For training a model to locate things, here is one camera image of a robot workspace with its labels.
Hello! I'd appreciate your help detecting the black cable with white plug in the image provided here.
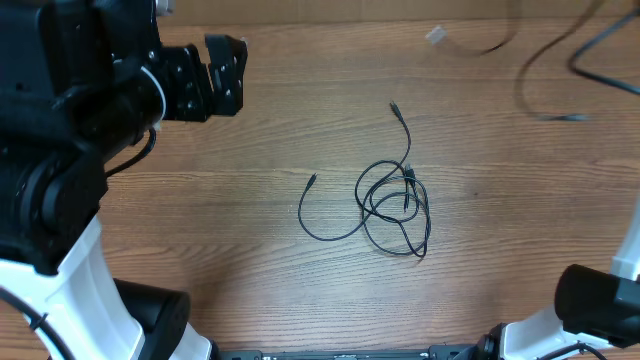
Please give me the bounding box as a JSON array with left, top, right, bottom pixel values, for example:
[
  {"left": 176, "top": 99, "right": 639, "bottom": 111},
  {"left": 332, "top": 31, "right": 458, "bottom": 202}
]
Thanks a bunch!
[{"left": 424, "top": 0, "right": 606, "bottom": 123}]

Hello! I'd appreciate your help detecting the thin black cable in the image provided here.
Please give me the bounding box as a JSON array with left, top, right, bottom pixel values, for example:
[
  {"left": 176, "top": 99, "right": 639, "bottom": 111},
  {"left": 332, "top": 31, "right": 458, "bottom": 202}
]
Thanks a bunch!
[{"left": 297, "top": 100, "right": 414, "bottom": 243}]

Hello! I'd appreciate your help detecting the black usb cable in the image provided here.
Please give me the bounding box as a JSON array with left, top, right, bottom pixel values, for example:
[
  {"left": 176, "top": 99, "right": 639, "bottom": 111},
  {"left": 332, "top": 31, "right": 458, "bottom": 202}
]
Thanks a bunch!
[{"left": 354, "top": 159, "right": 432, "bottom": 260}]

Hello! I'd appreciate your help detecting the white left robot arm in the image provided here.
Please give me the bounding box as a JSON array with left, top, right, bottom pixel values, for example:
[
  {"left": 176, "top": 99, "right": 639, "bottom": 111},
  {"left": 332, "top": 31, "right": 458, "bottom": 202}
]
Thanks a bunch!
[{"left": 1, "top": 0, "right": 248, "bottom": 359}]

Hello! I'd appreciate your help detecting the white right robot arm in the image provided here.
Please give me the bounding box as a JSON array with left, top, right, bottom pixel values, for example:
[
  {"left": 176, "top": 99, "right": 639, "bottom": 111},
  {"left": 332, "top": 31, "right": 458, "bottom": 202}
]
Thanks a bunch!
[{"left": 471, "top": 211, "right": 639, "bottom": 360}]

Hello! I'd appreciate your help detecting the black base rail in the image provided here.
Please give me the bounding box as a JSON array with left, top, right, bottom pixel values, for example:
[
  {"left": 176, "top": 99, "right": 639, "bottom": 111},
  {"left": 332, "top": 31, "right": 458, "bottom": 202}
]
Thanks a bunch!
[{"left": 216, "top": 344, "right": 477, "bottom": 360}]

